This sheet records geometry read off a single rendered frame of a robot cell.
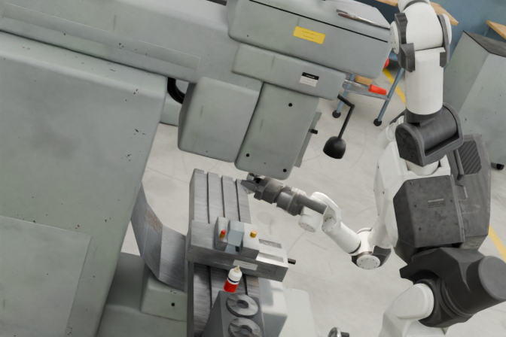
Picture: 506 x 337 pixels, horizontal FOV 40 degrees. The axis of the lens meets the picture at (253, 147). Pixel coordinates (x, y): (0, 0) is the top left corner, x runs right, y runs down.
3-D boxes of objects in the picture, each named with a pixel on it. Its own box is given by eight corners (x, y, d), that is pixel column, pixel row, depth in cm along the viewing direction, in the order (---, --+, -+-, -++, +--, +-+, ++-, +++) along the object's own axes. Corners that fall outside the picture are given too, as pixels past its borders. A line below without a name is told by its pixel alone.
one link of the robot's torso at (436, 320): (486, 317, 175) (475, 272, 180) (445, 316, 169) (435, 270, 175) (453, 329, 185) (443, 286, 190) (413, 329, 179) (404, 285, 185)
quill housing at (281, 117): (281, 155, 238) (314, 72, 224) (288, 186, 220) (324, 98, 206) (229, 141, 234) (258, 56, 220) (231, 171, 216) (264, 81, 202)
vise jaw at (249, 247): (254, 234, 246) (257, 225, 245) (256, 259, 233) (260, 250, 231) (237, 230, 245) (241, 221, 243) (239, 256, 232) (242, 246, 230)
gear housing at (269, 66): (322, 73, 227) (333, 45, 222) (336, 103, 205) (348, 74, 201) (226, 45, 220) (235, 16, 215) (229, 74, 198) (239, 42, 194)
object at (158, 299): (269, 279, 272) (278, 255, 267) (278, 342, 241) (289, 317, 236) (145, 252, 262) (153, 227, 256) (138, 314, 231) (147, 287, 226)
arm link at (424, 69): (399, 40, 156) (400, 118, 170) (456, 31, 155) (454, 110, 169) (389, 16, 165) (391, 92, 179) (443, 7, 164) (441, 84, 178)
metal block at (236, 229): (239, 236, 241) (244, 222, 238) (239, 246, 236) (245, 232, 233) (224, 232, 240) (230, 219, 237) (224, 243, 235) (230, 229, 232)
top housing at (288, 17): (360, 53, 225) (379, 6, 218) (379, 83, 202) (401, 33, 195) (222, 11, 215) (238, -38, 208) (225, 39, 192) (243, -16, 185)
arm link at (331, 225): (309, 191, 229) (333, 213, 235) (297, 214, 225) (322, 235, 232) (322, 191, 224) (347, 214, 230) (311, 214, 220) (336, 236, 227)
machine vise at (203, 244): (278, 256, 252) (288, 232, 247) (282, 283, 238) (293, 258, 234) (186, 235, 245) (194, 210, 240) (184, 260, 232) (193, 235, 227)
